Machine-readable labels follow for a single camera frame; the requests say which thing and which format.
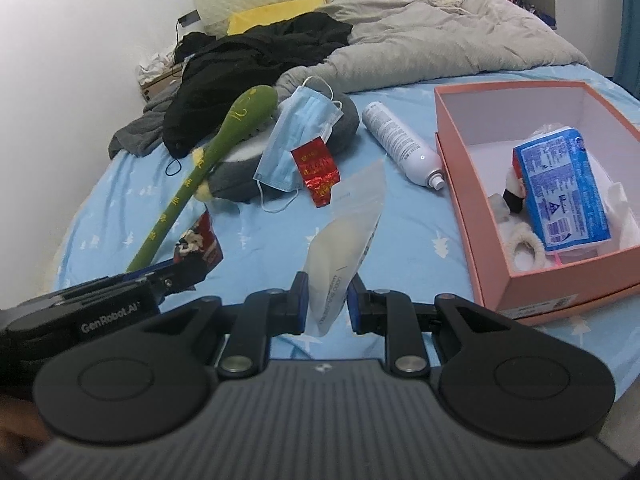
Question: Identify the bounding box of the red printed snack packet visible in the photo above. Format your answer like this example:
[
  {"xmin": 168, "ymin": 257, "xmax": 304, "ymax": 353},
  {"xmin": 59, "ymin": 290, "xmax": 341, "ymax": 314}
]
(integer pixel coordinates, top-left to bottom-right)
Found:
[{"xmin": 172, "ymin": 210, "xmax": 224, "ymax": 268}]

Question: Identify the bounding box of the black clothing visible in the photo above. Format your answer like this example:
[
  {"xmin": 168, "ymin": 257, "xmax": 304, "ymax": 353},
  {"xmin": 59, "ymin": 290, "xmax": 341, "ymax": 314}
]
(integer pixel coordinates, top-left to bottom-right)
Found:
[{"xmin": 162, "ymin": 14, "xmax": 353, "ymax": 158}]

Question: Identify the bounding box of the blue face mask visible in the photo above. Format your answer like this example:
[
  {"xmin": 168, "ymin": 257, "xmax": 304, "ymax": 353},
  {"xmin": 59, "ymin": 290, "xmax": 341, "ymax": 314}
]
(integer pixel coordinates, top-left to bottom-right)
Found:
[{"xmin": 252, "ymin": 76, "xmax": 346, "ymax": 213}]

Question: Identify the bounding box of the brown cardboard box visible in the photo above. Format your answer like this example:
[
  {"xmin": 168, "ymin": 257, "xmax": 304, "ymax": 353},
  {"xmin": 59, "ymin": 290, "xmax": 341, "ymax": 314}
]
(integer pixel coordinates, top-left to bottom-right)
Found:
[{"xmin": 139, "ymin": 67, "xmax": 186, "ymax": 103}]

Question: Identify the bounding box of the white crumpled bag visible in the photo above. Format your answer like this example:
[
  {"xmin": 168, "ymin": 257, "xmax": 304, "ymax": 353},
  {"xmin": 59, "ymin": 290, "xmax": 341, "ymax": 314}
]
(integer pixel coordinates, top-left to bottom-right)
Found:
[{"xmin": 137, "ymin": 52, "xmax": 176, "ymax": 83}]

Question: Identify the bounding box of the blue curtain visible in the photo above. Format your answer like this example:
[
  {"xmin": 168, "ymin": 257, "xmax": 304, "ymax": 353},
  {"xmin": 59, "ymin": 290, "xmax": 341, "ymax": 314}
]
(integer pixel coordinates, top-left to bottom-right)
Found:
[{"xmin": 612, "ymin": 0, "xmax": 640, "ymax": 101}]

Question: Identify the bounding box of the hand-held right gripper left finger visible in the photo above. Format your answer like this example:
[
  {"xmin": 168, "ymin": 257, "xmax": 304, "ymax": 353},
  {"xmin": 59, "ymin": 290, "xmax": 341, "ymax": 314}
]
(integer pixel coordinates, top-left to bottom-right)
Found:
[{"xmin": 142, "ymin": 271, "xmax": 311, "ymax": 377}]

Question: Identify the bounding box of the blue printed bedsheet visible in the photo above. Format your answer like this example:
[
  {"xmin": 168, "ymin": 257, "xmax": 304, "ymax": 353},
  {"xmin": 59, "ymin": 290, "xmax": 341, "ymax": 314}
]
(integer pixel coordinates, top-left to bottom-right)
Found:
[{"xmin": 52, "ymin": 67, "xmax": 640, "ymax": 401}]

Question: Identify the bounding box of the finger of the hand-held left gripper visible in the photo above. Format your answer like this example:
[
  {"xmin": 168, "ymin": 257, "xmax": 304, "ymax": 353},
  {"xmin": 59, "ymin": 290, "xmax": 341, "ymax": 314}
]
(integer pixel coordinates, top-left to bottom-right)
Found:
[
  {"xmin": 149, "ymin": 266, "xmax": 201, "ymax": 307},
  {"xmin": 124, "ymin": 259, "xmax": 176, "ymax": 282}
]

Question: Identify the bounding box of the dark grey clothing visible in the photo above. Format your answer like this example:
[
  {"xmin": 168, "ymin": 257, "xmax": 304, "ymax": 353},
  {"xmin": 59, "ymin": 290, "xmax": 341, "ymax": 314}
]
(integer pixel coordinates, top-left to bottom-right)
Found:
[{"xmin": 108, "ymin": 92, "xmax": 181, "ymax": 158}]

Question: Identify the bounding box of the white fluffy ring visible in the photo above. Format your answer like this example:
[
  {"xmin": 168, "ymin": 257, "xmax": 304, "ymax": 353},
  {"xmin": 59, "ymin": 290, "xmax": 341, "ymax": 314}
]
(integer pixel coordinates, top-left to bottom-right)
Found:
[{"xmin": 507, "ymin": 225, "xmax": 551, "ymax": 268}]

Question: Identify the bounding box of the light grey duvet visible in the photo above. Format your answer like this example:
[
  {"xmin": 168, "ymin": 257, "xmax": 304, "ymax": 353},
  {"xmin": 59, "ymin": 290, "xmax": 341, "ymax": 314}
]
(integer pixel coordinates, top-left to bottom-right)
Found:
[{"xmin": 277, "ymin": 0, "xmax": 591, "ymax": 93}]

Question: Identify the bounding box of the clear plastic pouch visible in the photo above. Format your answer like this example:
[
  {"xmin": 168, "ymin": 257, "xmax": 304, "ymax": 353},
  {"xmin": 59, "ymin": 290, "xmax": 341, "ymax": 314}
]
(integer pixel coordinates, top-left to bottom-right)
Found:
[{"xmin": 304, "ymin": 159, "xmax": 388, "ymax": 338}]

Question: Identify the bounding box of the grey slipper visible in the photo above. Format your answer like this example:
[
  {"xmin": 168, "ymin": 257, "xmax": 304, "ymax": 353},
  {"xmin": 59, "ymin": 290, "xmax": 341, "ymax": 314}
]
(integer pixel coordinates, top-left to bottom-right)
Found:
[{"xmin": 207, "ymin": 67, "xmax": 358, "ymax": 203}]

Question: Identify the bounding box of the small panda plush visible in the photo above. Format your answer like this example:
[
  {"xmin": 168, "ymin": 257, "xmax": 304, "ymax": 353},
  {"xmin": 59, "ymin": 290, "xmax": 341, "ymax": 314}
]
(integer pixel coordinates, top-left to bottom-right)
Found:
[{"xmin": 500, "ymin": 152, "xmax": 531, "ymax": 218}]

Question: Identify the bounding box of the yellow pillow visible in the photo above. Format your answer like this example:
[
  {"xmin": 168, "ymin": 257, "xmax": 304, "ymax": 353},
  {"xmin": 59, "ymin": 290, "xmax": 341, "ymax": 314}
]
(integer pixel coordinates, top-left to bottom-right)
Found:
[{"xmin": 227, "ymin": 0, "xmax": 328, "ymax": 36}]

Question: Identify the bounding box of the green plush stick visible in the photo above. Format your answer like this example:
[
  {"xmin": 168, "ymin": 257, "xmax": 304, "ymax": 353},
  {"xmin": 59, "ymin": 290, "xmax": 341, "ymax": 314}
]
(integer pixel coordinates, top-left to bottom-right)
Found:
[{"xmin": 125, "ymin": 85, "xmax": 278, "ymax": 273}]

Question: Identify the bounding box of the blue tissue pack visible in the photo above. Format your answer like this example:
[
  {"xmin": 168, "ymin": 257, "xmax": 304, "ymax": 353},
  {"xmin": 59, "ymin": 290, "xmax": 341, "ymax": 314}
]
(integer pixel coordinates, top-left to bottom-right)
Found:
[{"xmin": 512, "ymin": 124, "xmax": 613, "ymax": 253}]

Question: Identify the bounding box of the pink cardboard box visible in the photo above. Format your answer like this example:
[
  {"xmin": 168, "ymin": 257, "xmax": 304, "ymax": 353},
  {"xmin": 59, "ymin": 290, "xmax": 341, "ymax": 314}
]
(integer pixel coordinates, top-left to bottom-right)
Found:
[{"xmin": 432, "ymin": 80, "xmax": 640, "ymax": 326}]

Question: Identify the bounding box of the white spray bottle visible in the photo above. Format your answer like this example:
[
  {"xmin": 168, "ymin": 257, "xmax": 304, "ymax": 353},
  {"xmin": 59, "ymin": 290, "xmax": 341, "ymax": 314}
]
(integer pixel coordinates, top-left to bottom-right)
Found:
[{"xmin": 361, "ymin": 101, "xmax": 447, "ymax": 191}]

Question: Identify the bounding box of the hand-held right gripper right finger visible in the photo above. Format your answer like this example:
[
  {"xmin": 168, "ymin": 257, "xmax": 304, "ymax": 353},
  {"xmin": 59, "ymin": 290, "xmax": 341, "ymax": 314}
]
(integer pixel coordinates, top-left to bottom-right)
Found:
[{"xmin": 347, "ymin": 276, "xmax": 506, "ymax": 377}]

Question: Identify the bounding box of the red foil packet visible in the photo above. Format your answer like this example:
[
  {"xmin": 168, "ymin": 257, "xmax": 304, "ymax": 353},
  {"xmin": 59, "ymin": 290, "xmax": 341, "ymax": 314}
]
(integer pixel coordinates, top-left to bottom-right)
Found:
[{"xmin": 290, "ymin": 136, "xmax": 342, "ymax": 208}]

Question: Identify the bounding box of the white tissue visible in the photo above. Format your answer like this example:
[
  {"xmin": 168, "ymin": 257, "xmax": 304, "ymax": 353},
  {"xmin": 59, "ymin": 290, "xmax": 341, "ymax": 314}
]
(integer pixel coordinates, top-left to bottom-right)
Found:
[{"xmin": 605, "ymin": 182, "xmax": 640, "ymax": 251}]

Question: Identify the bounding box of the translucent soft cube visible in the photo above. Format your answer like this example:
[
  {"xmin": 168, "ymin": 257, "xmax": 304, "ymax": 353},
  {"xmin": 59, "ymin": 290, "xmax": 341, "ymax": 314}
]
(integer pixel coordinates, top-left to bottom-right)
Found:
[{"xmin": 487, "ymin": 192, "xmax": 511, "ymax": 221}]

